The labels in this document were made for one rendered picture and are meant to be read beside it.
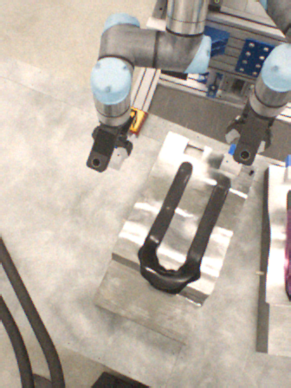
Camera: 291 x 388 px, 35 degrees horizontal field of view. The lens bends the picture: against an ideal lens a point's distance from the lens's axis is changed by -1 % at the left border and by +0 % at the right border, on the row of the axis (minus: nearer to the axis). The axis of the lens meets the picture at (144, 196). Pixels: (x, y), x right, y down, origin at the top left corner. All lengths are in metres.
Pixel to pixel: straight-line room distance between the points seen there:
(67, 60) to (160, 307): 1.58
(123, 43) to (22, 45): 1.65
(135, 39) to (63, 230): 0.59
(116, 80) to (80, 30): 1.69
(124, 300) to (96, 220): 0.24
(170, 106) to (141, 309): 1.12
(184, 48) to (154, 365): 0.78
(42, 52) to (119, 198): 1.35
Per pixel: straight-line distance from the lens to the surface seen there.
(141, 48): 0.95
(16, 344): 1.21
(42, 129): 1.41
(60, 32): 2.57
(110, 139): 1.03
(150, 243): 1.17
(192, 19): 0.92
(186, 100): 2.11
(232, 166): 1.25
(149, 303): 1.20
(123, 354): 1.26
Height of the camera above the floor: 2.06
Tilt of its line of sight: 74 degrees down
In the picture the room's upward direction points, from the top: 4 degrees clockwise
